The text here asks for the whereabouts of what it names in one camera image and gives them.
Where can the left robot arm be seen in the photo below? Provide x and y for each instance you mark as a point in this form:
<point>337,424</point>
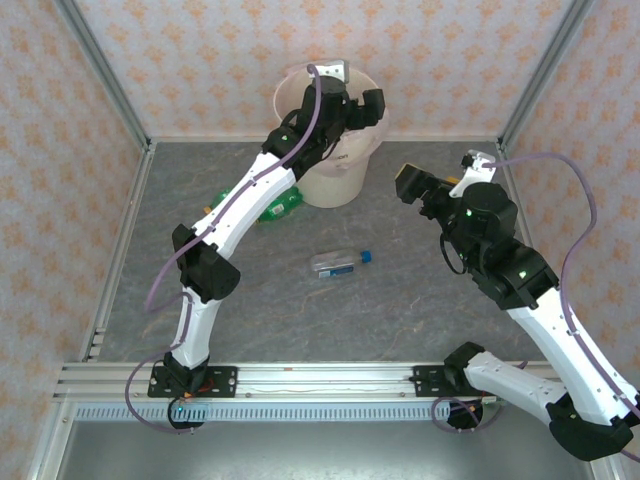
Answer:
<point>240,200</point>

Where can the cream plastic bin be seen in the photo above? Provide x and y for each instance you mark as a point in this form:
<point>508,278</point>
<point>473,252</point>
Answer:
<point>340,185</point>

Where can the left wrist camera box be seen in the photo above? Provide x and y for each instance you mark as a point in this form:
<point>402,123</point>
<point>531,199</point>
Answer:
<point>336,67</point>

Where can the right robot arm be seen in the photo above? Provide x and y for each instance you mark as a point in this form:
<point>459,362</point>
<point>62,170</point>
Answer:
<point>555,330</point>

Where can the translucent plastic bin liner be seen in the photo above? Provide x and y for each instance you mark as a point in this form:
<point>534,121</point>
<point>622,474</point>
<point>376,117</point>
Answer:
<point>290,97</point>

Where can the aluminium frame cross bar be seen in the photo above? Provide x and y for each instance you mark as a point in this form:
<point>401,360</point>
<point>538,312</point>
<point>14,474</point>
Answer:
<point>210,139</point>

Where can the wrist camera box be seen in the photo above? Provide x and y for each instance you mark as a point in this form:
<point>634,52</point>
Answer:
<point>336,67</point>
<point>477,167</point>

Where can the aluminium frame post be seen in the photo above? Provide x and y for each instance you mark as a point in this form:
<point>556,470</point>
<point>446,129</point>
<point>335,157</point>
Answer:
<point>546,70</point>
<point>102,70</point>

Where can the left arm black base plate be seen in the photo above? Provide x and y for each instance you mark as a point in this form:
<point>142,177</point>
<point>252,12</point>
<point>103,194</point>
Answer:
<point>222,382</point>

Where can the grey metal shelf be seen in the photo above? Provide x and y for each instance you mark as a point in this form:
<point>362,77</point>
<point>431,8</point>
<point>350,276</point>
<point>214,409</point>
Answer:
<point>320,450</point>

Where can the rectangular clear bottle blue cap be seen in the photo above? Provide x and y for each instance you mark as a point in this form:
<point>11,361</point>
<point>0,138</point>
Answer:
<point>332,262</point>

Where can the green plastic bottle yellow cap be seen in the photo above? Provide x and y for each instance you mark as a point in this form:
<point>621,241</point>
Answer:
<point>222,196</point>
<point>282,205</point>

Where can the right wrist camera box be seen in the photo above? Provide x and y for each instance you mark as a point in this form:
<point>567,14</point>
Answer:
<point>477,167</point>

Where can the aluminium mounting rail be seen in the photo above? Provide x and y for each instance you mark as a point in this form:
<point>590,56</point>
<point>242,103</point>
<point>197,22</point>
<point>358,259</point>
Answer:
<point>325,382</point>

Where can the aluminium table side rail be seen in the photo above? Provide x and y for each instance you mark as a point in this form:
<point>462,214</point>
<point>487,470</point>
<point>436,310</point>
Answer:
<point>512,170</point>
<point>122,235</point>

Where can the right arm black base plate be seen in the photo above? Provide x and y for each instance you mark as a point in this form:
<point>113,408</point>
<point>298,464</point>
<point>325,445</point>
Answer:
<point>425,382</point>

